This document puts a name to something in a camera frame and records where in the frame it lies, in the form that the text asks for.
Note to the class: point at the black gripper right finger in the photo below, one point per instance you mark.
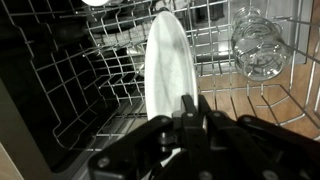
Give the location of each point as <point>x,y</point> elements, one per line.
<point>253,150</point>

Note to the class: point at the white round plate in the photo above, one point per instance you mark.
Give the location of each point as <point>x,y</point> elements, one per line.
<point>168,66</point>

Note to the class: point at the clear glass jar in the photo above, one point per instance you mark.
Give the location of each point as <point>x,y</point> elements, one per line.
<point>260,50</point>

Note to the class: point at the white mug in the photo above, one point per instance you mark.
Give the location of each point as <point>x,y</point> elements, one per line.
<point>95,2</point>

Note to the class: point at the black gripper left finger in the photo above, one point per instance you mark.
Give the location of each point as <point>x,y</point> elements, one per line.
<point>150,150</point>

